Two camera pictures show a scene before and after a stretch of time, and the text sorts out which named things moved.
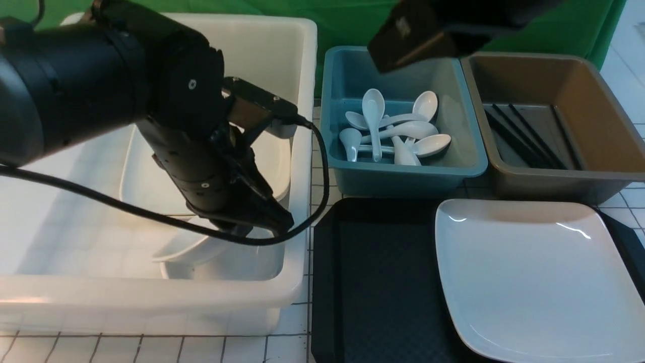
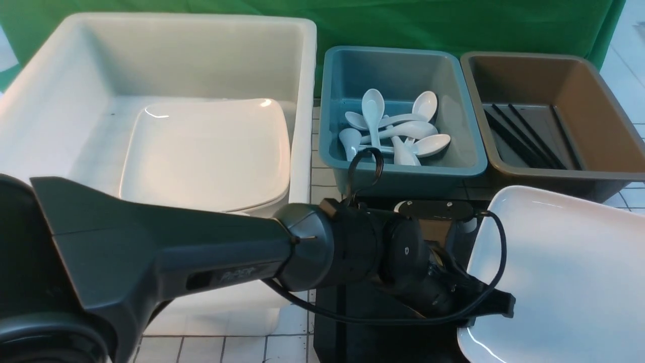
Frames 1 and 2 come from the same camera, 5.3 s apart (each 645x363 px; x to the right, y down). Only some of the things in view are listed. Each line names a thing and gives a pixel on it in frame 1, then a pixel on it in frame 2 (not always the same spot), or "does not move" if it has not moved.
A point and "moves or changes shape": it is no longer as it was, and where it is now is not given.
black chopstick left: [514, 140] does not move
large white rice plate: [536, 281] moves or changes shape
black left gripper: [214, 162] -> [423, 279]
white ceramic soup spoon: [373, 105] does not move
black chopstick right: [577, 165] does not move
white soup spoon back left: [358, 119] does not move
